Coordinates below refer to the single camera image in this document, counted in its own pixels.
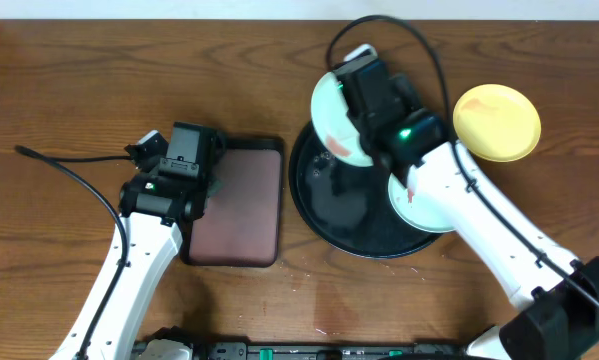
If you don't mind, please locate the mint green plate top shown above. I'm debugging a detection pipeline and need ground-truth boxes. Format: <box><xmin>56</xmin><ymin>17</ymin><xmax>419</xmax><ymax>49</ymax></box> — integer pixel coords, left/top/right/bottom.
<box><xmin>310</xmin><ymin>72</ymin><xmax>373</xmax><ymax>167</ymax></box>

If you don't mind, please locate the mint green plate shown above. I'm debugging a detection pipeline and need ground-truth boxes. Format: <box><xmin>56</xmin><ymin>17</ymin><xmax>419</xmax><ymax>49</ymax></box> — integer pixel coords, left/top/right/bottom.
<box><xmin>310</xmin><ymin>72</ymin><xmax>373</xmax><ymax>167</ymax></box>
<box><xmin>387</xmin><ymin>175</ymin><xmax>454</xmax><ymax>233</ymax></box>

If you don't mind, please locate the yellow plate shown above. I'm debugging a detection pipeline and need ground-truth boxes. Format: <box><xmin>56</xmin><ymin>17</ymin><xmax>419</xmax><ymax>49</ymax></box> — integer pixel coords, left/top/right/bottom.
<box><xmin>453</xmin><ymin>84</ymin><xmax>542</xmax><ymax>162</ymax></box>

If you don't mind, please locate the green yellow sponge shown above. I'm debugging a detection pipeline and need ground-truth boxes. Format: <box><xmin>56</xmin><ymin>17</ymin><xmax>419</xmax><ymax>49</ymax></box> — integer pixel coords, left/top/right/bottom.
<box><xmin>207</xmin><ymin>179</ymin><xmax>223</xmax><ymax>198</ymax></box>

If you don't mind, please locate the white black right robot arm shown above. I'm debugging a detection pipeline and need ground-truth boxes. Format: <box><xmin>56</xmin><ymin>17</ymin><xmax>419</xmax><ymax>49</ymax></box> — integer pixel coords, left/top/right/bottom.
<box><xmin>311</xmin><ymin>52</ymin><xmax>599</xmax><ymax>359</ymax></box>

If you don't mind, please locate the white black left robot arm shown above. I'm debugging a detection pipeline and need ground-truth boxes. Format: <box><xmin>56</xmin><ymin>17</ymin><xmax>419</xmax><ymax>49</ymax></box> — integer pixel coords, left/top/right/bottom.
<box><xmin>53</xmin><ymin>122</ymin><xmax>227</xmax><ymax>359</ymax></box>

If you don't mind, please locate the black rectangular tray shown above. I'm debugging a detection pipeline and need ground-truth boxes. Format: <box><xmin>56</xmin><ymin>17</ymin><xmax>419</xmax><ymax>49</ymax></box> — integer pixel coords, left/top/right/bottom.
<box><xmin>180</xmin><ymin>137</ymin><xmax>284</xmax><ymax>268</ymax></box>

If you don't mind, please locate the round black tray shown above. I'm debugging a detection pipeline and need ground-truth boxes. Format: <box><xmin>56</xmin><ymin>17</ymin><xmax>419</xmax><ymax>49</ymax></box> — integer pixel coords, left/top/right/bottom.
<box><xmin>288</xmin><ymin>123</ymin><xmax>441</xmax><ymax>259</ymax></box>

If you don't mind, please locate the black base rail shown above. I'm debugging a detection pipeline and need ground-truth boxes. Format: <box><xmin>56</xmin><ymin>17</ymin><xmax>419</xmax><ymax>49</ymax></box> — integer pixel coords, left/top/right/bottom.
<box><xmin>131</xmin><ymin>341</ymin><xmax>485</xmax><ymax>360</ymax></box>

